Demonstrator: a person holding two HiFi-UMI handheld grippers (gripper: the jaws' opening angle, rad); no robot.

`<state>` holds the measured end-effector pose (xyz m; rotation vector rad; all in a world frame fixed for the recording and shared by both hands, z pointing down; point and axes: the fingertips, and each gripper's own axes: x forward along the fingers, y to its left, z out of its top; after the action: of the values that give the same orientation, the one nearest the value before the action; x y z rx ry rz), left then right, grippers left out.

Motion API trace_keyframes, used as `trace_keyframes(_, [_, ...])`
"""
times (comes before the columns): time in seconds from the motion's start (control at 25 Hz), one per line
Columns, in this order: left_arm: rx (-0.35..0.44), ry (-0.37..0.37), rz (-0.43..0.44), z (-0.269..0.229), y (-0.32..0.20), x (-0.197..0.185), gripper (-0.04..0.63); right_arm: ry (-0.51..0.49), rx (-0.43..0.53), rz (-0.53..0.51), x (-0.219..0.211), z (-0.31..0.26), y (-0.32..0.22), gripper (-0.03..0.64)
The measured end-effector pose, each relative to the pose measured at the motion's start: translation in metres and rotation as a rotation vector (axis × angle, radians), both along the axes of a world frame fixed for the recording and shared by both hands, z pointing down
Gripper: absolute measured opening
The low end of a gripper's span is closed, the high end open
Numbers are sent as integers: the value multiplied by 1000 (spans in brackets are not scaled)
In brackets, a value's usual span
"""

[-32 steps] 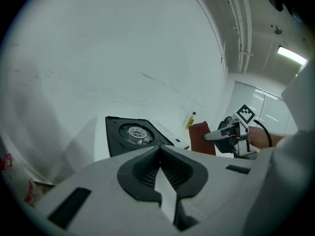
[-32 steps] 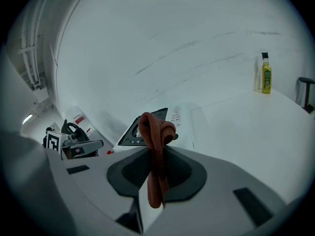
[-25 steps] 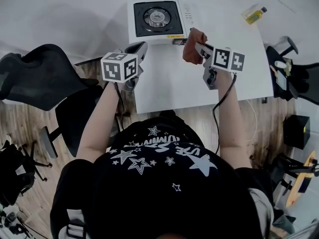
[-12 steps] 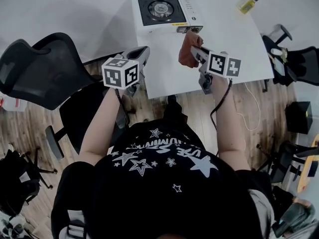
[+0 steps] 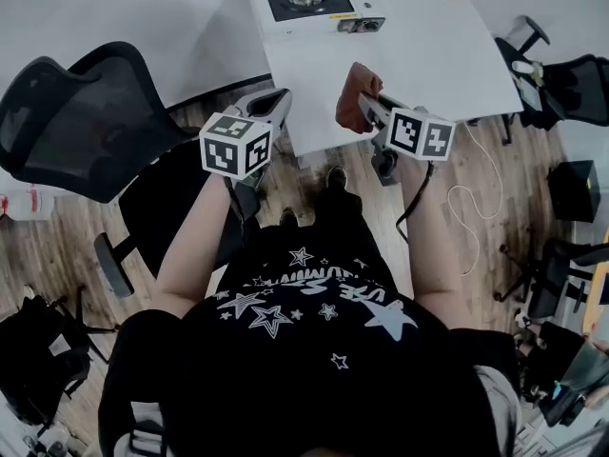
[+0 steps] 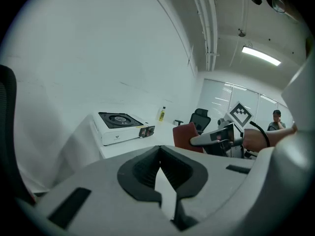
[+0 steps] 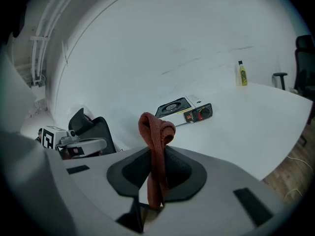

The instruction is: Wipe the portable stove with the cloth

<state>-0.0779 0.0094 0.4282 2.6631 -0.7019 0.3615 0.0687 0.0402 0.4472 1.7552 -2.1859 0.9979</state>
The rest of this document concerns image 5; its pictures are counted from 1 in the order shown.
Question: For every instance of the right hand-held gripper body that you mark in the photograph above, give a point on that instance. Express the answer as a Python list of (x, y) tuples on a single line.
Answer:
[(418, 136)]

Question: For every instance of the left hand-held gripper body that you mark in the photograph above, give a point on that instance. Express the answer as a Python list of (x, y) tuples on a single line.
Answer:
[(228, 150)]

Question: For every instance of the brown cloth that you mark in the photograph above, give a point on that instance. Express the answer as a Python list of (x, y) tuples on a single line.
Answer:
[(354, 93)]

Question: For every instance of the white portable gas stove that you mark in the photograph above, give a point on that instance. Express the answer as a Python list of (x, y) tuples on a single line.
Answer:
[(280, 26)]

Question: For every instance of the person's right forearm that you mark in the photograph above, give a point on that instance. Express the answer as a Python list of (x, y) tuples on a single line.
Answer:
[(433, 255)]

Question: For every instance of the person's left forearm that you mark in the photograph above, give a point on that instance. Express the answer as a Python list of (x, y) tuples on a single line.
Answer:
[(190, 255)]

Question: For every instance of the white table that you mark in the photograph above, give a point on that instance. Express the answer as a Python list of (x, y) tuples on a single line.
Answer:
[(404, 55)]

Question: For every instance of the person's right black shoe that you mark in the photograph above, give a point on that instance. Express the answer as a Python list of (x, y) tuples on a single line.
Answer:
[(337, 176)]

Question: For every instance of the person's black shoe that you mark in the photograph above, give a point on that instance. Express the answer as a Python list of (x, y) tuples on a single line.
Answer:
[(337, 176), (288, 217)]

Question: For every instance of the person's left black shoe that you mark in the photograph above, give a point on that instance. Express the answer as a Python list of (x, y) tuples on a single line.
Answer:
[(288, 217)]

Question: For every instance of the grey flat box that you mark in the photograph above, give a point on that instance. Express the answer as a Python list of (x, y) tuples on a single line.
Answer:
[(525, 91)]

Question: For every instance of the small white bottle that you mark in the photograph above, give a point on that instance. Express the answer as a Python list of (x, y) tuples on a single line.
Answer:
[(522, 66)]

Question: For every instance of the black mesh office chair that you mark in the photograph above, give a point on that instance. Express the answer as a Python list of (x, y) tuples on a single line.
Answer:
[(71, 126)]

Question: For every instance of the black cube box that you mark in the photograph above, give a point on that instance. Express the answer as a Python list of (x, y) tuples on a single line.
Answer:
[(571, 191)]

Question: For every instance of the black office chair holding items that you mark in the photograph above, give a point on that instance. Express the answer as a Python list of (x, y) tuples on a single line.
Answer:
[(575, 88)]

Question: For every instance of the clear plastic jug red label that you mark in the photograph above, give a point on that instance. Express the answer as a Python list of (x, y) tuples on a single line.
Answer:
[(28, 204)]

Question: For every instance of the black star chair base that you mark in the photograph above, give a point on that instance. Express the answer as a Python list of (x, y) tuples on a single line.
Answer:
[(90, 326)]

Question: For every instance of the person's body black star shirt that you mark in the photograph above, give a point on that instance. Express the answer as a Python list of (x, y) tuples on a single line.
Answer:
[(304, 374)]

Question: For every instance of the yellow wooden board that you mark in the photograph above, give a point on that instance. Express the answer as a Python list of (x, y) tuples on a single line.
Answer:
[(600, 298)]

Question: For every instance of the black backpack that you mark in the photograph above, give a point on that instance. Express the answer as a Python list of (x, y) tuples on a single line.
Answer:
[(38, 360)]

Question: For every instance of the black swivel chair grey frame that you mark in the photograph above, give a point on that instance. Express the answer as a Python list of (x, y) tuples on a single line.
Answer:
[(552, 274)]

